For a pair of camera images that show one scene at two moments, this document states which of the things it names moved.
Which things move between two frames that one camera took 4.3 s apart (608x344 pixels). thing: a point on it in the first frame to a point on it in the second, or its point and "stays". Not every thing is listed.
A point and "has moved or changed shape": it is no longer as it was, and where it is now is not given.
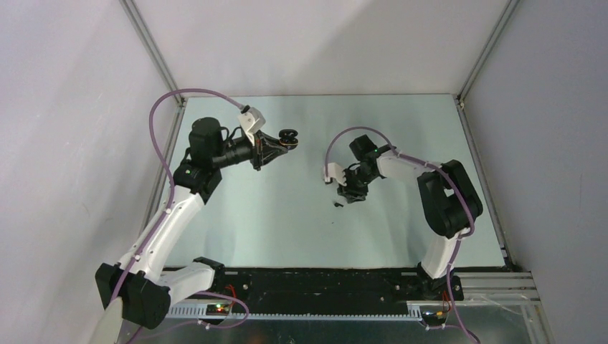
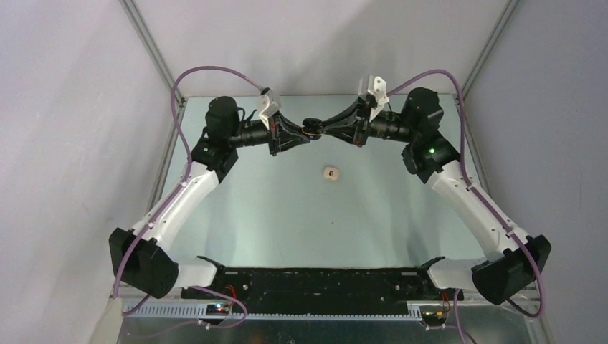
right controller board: (434, 318) stays
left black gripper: (264, 150) to (284, 135)
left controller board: (218, 309) stays
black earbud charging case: (288, 138) has moved or changed shape
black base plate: (316, 286) stays
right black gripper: (352, 193) to (353, 125)
